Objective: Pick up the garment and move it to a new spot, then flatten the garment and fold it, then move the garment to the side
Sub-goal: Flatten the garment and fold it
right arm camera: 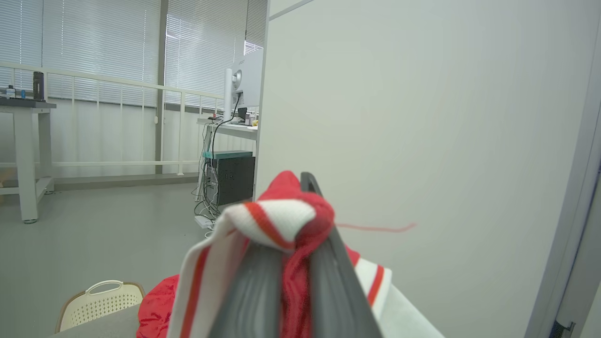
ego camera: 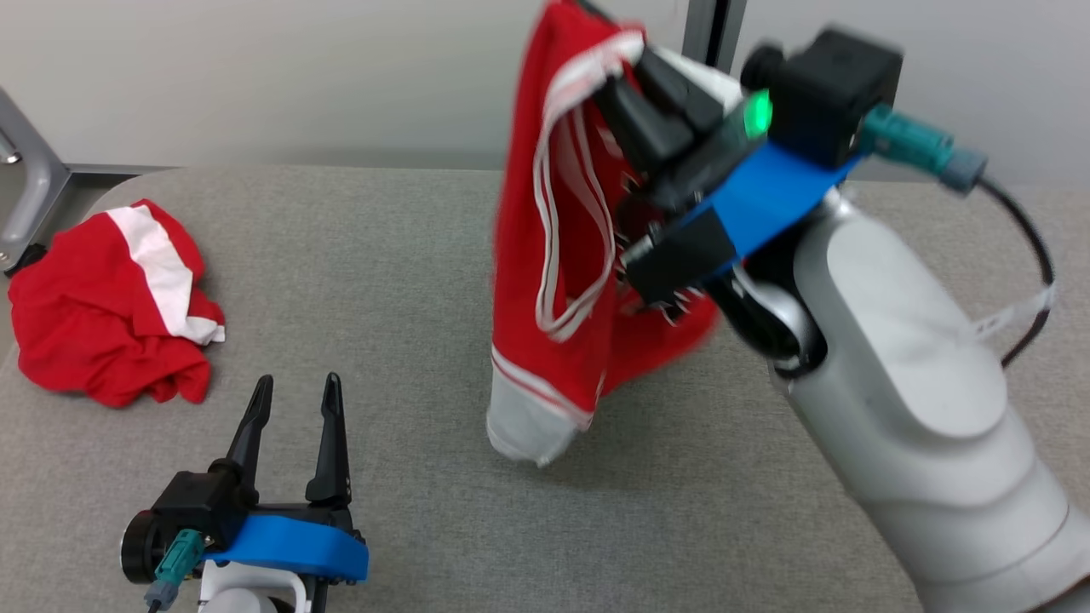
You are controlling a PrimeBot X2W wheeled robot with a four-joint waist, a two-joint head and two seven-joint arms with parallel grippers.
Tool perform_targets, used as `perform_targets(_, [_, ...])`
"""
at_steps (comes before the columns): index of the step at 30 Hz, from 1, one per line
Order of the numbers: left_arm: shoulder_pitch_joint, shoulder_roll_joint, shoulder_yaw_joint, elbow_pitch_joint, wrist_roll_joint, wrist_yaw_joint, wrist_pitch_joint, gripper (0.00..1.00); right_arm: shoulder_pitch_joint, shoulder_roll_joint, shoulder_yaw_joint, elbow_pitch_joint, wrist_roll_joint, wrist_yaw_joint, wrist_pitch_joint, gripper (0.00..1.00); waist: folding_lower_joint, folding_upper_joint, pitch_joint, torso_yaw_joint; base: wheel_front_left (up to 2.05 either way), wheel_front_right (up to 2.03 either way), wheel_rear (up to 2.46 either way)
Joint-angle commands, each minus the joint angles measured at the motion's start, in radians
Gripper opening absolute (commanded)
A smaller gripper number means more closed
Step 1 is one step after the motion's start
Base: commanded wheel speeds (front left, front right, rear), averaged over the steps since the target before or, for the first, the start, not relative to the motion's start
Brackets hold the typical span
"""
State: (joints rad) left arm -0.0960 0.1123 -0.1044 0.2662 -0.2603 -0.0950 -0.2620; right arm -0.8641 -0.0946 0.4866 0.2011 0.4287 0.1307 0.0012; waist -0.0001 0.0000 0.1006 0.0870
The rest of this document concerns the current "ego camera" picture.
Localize blue right camera mount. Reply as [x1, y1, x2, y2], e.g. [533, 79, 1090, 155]
[681, 140, 863, 261]

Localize grey metal shelf rack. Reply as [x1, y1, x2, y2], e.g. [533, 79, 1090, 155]
[0, 85, 171, 278]

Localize blue left camera mount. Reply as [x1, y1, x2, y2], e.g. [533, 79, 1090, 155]
[204, 513, 370, 585]

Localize teal camera connector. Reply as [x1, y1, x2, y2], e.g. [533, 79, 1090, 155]
[860, 104, 989, 195]
[143, 529, 207, 610]

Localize black right camera cable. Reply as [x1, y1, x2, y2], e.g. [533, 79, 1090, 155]
[978, 175, 1058, 369]

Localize white cable label tag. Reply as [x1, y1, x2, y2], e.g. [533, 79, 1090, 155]
[971, 285, 1058, 341]

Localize grey vertical post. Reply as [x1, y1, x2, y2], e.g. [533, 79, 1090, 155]
[681, 0, 749, 73]

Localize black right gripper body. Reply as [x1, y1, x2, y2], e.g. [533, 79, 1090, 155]
[624, 47, 776, 307]

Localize teal left camera connector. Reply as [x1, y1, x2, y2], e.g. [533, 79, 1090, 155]
[143, 529, 207, 610]

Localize red t-shirt with white trim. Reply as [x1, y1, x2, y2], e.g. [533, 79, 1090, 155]
[9, 199, 227, 408]

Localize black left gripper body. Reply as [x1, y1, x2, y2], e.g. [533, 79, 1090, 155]
[250, 501, 367, 539]

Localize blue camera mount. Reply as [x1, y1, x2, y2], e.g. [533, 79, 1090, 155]
[204, 513, 370, 585]
[681, 140, 863, 261]

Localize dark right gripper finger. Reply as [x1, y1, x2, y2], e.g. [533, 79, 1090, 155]
[594, 75, 692, 173]
[637, 44, 726, 130]

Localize teal right camera connector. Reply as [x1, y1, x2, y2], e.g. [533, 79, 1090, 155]
[860, 104, 989, 195]

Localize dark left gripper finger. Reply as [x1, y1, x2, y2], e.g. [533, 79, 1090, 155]
[209, 375, 275, 505]
[305, 372, 353, 503]

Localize red shorts with white stripes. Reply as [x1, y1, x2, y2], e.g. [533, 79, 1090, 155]
[485, 0, 725, 467]

